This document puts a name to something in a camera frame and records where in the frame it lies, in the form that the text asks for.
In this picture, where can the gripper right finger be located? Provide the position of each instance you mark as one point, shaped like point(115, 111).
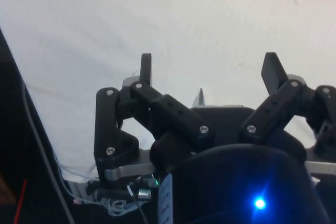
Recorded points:
point(275, 108)

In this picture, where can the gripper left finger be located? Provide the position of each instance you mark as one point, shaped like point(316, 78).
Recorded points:
point(168, 110)

